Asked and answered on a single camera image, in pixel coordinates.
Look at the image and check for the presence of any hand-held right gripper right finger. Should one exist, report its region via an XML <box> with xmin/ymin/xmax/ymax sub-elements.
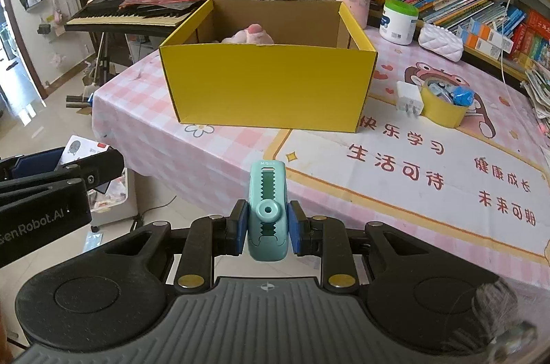
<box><xmin>288</xmin><ymin>200</ymin><xmax>434</xmax><ymax>291</ymax></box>

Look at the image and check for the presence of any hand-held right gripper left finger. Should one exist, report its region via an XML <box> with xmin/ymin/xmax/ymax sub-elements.
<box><xmin>101</xmin><ymin>198</ymin><xmax>250</xmax><ymax>291</ymax></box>

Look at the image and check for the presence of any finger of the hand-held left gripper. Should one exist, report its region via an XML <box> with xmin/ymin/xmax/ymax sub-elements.
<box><xmin>0</xmin><ymin>147</ymin><xmax>66</xmax><ymax>181</ymax></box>
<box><xmin>0</xmin><ymin>149</ymin><xmax>126</xmax><ymax>198</ymax></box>

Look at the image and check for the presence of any small white box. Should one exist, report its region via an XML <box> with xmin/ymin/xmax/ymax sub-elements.
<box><xmin>56</xmin><ymin>135</ymin><xmax>110</xmax><ymax>167</ymax></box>

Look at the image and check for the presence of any teal pencil sharpener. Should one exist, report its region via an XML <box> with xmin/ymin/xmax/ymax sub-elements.
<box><xmin>246</xmin><ymin>160</ymin><xmax>290</xmax><ymax>262</ymax></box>

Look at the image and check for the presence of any yellow cardboard box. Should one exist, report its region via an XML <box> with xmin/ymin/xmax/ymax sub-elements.
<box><xmin>159</xmin><ymin>0</ymin><xmax>379</xmax><ymax>133</ymax></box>

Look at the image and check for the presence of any white charger plug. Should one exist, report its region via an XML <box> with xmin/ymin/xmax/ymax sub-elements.
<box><xmin>395</xmin><ymin>80</ymin><xmax>424</xmax><ymax>118</ymax></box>

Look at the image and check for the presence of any yellow tape roll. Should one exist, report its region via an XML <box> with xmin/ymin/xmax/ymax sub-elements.
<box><xmin>420</xmin><ymin>77</ymin><xmax>475</xmax><ymax>129</ymax></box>

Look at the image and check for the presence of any pink plush toy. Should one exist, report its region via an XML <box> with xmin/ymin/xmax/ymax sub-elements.
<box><xmin>221</xmin><ymin>24</ymin><xmax>276</xmax><ymax>45</ymax></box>

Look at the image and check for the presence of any keyboard stand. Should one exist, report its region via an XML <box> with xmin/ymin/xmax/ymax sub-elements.
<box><xmin>92</xmin><ymin>31</ymin><xmax>112</xmax><ymax>85</ymax></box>

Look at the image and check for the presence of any black electronic keyboard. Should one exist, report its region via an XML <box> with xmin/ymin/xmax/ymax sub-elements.
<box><xmin>64</xmin><ymin>0</ymin><xmax>261</xmax><ymax>33</ymax></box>

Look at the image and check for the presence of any small blue object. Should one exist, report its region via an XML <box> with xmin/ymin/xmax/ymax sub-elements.
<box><xmin>449</xmin><ymin>87</ymin><xmax>473</xmax><ymax>107</ymax></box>

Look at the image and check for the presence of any white jar green lid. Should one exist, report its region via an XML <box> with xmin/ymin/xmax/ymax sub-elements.
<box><xmin>379</xmin><ymin>0</ymin><xmax>419</xmax><ymax>45</ymax></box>

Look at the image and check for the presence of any white quilted pouch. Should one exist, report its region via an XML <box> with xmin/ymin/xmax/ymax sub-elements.
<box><xmin>418</xmin><ymin>22</ymin><xmax>465</xmax><ymax>62</ymax></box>

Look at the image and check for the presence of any orange blue box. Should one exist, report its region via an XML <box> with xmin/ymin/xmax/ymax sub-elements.
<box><xmin>461</xmin><ymin>30</ymin><xmax>503</xmax><ymax>59</ymax></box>
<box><xmin>468</xmin><ymin>18</ymin><xmax>514</xmax><ymax>49</ymax></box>

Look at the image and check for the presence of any stack of magazines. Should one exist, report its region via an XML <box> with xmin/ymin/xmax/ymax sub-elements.
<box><xmin>522</xmin><ymin>59</ymin><xmax>550</xmax><ymax>124</ymax></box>

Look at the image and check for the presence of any red boxed book set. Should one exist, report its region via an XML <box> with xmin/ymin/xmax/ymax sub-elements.
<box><xmin>509</xmin><ymin>9</ymin><xmax>550</xmax><ymax>66</ymax></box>

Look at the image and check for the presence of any white cable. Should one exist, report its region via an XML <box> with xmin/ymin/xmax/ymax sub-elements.
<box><xmin>499</xmin><ymin>0</ymin><xmax>528</xmax><ymax>90</ymax></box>

